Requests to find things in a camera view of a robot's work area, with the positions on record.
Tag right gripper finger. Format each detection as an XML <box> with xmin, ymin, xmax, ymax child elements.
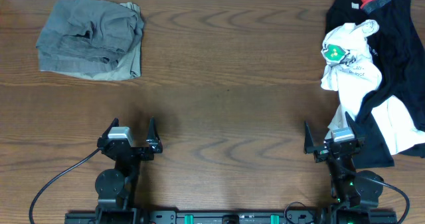
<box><xmin>304</xmin><ymin>121</ymin><xmax>315</xmax><ymax>150</ymax></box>
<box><xmin>345</xmin><ymin>112</ymin><xmax>365</xmax><ymax>140</ymax></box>

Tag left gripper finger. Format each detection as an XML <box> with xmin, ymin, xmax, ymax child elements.
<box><xmin>101</xmin><ymin>118</ymin><xmax>119</xmax><ymax>139</ymax></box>
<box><xmin>146</xmin><ymin>117</ymin><xmax>161</xmax><ymax>145</ymax></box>

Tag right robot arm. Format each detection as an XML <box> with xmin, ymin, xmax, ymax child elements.
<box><xmin>303</xmin><ymin>113</ymin><xmax>384</xmax><ymax>223</ymax></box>

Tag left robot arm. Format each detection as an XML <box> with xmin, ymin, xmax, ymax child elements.
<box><xmin>95</xmin><ymin>118</ymin><xmax>163</xmax><ymax>224</ymax></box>

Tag white printed t-shirt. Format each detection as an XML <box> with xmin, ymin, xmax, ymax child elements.
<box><xmin>321</xmin><ymin>19</ymin><xmax>424</xmax><ymax>155</ymax></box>

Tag black t-shirt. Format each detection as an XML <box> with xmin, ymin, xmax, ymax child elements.
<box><xmin>325</xmin><ymin>0</ymin><xmax>424</xmax><ymax>168</ymax></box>

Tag folded gray pants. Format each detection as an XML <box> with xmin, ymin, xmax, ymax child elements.
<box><xmin>35</xmin><ymin>0</ymin><xmax>145</xmax><ymax>74</ymax></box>

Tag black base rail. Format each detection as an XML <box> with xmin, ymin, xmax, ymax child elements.
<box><xmin>64</xmin><ymin>209</ymin><xmax>398</xmax><ymax>224</ymax></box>

